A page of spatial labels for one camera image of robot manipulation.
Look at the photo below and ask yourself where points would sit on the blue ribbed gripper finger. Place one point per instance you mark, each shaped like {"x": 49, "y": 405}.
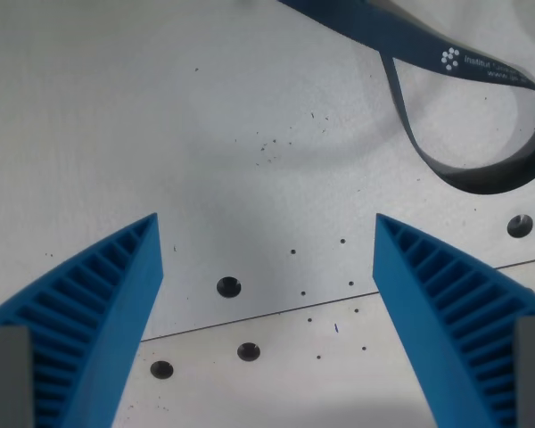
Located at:
{"x": 111, "y": 303}
{"x": 421, "y": 303}

